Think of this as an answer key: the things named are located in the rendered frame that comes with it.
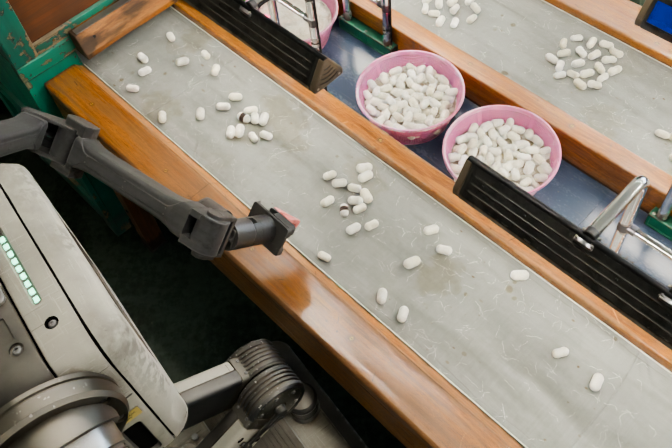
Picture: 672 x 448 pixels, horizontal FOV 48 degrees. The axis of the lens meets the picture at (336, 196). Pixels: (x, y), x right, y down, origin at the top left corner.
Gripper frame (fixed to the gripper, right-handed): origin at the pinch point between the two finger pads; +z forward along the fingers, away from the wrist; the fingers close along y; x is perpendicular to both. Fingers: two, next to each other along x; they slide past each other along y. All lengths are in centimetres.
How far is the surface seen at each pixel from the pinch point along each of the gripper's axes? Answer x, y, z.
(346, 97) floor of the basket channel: -13, 30, 43
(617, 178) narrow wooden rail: -31, -37, 56
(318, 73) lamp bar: -29.5, 9.2, -1.2
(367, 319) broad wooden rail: 8.6, -22.3, 4.6
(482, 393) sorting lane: 6.8, -48.1, 9.7
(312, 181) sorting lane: -0.5, 12.2, 18.2
